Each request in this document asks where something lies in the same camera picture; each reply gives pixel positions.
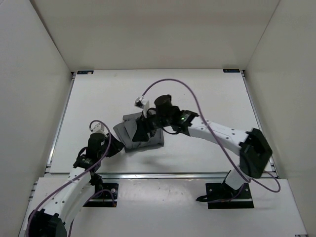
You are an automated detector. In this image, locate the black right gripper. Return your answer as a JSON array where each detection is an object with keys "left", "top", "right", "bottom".
[{"left": 133, "top": 110, "right": 172, "bottom": 142}]

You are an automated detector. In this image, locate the grey pleated skirt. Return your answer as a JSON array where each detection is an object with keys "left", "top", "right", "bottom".
[{"left": 113, "top": 112, "right": 164, "bottom": 153}]

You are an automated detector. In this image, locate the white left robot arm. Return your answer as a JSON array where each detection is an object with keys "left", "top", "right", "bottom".
[{"left": 25, "top": 132, "right": 124, "bottom": 237}]

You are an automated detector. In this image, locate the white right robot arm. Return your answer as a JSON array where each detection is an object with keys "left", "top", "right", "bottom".
[{"left": 132, "top": 95, "right": 273, "bottom": 198}]

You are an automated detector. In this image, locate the blue right corner label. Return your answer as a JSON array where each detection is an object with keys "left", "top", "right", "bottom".
[{"left": 223, "top": 69, "right": 240, "bottom": 73}]

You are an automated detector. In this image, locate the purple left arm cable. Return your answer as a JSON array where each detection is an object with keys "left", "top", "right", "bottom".
[{"left": 24, "top": 120, "right": 117, "bottom": 235}]

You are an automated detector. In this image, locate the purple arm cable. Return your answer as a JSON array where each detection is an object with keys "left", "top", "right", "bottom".
[
  {"left": 142, "top": 78, "right": 281, "bottom": 203},
  {"left": 24, "top": 120, "right": 117, "bottom": 235}
]

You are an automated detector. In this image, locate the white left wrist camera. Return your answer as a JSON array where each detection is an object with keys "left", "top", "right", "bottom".
[{"left": 89, "top": 123, "right": 106, "bottom": 135}]

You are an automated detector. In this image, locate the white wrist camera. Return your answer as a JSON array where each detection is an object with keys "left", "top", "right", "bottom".
[
  {"left": 89, "top": 123, "right": 106, "bottom": 135},
  {"left": 134, "top": 96, "right": 150, "bottom": 117}
]

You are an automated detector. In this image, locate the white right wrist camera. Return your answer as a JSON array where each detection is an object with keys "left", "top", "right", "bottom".
[{"left": 134, "top": 96, "right": 150, "bottom": 117}]

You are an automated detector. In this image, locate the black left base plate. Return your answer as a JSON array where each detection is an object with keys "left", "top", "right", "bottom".
[{"left": 84, "top": 183, "right": 119, "bottom": 208}]

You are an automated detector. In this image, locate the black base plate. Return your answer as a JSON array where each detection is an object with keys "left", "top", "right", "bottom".
[
  {"left": 196, "top": 183, "right": 254, "bottom": 209},
  {"left": 84, "top": 183, "right": 119, "bottom": 208}
]

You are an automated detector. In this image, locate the aluminium table edge rail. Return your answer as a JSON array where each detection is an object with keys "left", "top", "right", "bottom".
[{"left": 44, "top": 172, "right": 279, "bottom": 180}]

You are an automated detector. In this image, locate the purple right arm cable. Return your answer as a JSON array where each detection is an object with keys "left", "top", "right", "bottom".
[{"left": 142, "top": 78, "right": 281, "bottom": 203}]

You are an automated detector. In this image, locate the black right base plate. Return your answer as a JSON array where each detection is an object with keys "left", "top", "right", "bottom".
[{"left": 196, "top": 183, "right": 254, "bottom": 209}]

